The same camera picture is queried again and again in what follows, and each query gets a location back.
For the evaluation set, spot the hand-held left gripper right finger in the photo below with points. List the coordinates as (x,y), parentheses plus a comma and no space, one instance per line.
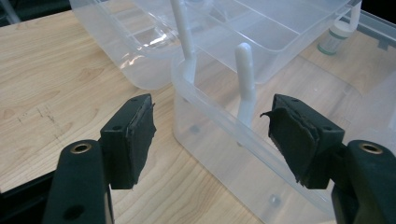
(303,143)

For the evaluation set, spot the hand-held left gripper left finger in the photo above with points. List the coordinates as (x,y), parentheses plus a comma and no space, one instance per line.
(127,140)

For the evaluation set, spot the clear plastic storage box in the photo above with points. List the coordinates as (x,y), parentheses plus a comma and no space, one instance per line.
(249,93)

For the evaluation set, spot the small white-capped bottle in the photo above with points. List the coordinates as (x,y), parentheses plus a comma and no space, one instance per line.
(336,37)

